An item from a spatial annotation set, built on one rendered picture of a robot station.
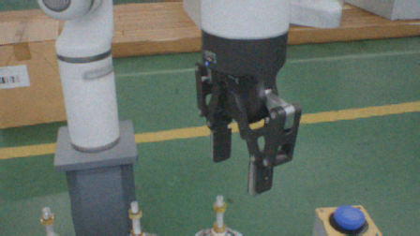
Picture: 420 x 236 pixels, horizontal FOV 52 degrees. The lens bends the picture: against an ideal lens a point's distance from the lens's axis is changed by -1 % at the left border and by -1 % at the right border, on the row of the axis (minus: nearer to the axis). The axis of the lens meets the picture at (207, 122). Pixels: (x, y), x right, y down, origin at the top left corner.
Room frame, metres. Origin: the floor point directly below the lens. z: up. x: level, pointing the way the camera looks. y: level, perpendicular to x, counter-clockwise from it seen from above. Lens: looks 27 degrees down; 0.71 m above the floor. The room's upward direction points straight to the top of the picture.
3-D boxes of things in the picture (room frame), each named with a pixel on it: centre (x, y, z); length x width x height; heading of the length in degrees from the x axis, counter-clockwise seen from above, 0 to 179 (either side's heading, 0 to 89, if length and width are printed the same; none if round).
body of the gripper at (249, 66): (0.37, -0.03, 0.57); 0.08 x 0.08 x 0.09
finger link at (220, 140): (0.40, -0.01, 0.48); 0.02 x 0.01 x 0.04; 120
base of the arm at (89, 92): (0.71, 0.21, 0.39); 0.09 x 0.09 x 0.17; 13
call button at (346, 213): (0.46, -0.19, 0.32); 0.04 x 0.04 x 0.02
